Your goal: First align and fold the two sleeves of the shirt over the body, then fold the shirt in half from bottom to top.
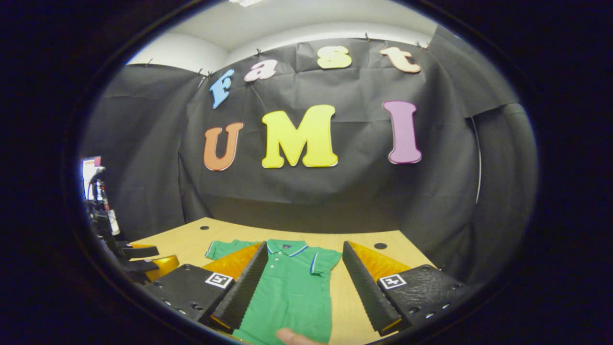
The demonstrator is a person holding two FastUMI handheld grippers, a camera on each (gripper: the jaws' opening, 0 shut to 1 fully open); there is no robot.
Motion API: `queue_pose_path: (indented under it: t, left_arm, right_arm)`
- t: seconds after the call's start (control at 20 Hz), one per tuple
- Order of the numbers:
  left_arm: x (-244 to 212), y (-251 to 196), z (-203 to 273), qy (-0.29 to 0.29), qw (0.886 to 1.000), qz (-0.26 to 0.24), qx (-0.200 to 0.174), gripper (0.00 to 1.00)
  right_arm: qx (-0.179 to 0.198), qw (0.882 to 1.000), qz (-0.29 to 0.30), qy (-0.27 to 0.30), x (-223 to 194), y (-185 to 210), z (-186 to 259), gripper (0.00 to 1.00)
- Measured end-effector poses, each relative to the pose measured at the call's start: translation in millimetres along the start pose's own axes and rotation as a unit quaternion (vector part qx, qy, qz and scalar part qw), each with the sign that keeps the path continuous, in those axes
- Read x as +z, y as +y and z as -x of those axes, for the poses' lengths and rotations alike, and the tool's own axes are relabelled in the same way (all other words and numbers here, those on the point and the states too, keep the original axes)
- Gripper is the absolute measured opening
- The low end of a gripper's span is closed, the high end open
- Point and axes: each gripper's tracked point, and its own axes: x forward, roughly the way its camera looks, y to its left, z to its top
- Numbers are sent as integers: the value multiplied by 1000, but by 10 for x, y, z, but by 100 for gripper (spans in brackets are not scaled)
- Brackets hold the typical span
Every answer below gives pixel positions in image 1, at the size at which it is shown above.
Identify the black backdrop cloth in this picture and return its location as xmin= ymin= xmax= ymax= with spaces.
xmin=79 ymin=24 xmax=539 ymax=288

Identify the computer monitor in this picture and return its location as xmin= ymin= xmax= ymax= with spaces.
xmin=81 ymin=156 xmax=102 ymax=201

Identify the green T-shirt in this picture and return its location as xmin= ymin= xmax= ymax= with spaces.
xmin=205 ymin=239 xmax=343 ymax=345

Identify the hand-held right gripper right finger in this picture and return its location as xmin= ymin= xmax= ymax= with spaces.
xmin=342 ymin=241 xmax=474 ymax=336

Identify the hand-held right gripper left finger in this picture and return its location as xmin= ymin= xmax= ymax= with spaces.
xmin=144 ymin=241 xmax=269 ymax=332

